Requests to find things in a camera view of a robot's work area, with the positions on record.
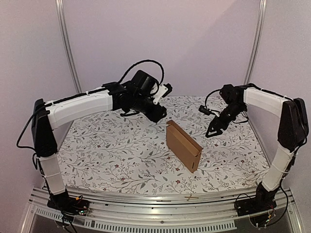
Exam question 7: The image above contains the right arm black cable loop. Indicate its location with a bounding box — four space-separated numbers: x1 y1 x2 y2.
204 88 250 123

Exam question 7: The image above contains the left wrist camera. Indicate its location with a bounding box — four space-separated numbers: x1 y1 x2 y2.
151 83 173 105

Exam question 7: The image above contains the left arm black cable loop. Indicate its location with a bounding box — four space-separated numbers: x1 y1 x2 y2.
120 59 165 85

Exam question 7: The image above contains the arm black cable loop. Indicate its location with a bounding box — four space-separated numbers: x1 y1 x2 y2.
120 59 165 85
204 88 250 123

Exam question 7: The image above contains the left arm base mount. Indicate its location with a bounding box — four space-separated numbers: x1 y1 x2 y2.
47 192 90 216

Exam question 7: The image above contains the aluminium frame post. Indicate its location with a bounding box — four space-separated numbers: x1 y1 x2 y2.
55 0 82 94
243 0 267 84

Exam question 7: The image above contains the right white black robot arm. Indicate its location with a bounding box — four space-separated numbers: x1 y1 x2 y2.
206 83 309 193

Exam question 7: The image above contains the right aluminium frame post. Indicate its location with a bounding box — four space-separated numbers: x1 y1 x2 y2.
243 0 267 84

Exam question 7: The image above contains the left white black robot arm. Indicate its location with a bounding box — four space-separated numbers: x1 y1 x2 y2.
26 70 173 211

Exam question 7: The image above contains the left aluminium frame post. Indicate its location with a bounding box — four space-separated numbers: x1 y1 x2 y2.
55 0 82 94

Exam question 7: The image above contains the aluminium front rail base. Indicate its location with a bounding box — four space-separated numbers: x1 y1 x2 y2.
19 187 304 233

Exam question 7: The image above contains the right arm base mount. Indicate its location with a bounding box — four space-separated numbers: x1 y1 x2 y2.
234 193 276 216

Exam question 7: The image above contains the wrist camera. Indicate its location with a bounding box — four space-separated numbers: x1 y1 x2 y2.
199 105 220 116
151 83 173 105

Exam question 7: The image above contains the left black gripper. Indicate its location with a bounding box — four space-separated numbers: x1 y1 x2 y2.
132 95 168 123

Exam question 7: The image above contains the brown cardboard paper box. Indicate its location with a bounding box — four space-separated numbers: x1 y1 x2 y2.
166 120 203 173

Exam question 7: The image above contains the floral patterned table cloth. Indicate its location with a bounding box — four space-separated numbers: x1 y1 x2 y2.
58 96 269 195

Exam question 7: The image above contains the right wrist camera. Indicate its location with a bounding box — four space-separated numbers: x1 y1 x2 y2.
199 105 220 116

